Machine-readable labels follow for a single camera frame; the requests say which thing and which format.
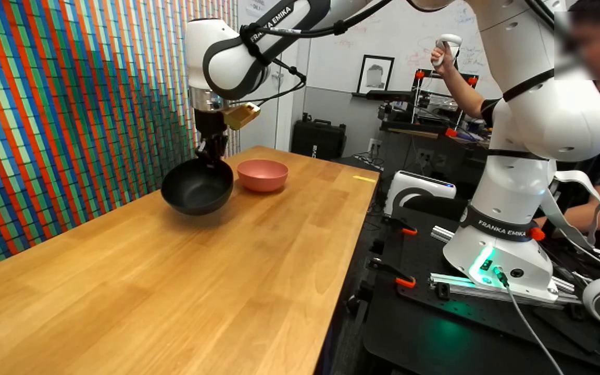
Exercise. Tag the framed portrait picture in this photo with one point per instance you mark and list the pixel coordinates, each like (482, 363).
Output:
(376, 73)

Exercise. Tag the person's hand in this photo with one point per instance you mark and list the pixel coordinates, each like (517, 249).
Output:
(442, 60)

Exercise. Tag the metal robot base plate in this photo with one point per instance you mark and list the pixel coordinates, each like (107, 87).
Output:
(453, 285)

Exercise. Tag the black robot cart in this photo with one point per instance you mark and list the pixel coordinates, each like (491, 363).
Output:
(446, 341)

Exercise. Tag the orange clamp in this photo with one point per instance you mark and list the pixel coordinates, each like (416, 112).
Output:
(404, 283)
(409, 233)

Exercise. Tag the pink bowl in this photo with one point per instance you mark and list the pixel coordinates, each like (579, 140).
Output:
(264, 177)

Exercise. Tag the gold wrist camera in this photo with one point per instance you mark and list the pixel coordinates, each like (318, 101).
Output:
(243, 116)

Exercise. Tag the black orange 3D printer frame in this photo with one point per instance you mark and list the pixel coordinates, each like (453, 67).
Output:
(425, 97)

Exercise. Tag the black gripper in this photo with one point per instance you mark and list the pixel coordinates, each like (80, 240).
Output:
(210, 125)

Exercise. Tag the black bowl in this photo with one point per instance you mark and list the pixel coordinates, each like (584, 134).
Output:
(196, 189)

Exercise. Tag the colourful striped wall panel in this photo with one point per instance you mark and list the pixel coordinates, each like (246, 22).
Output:
(72, 118)

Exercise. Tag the white handheld controller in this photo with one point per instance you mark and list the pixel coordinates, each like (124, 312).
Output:
(450, 43)

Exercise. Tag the white grey box device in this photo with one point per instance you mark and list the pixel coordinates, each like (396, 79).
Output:
(422, 185)

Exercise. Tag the orange knob at base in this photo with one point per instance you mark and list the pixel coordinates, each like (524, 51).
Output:
(535, 235)

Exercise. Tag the black equipment case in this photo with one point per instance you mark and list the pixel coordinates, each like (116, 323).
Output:
(318, 139)

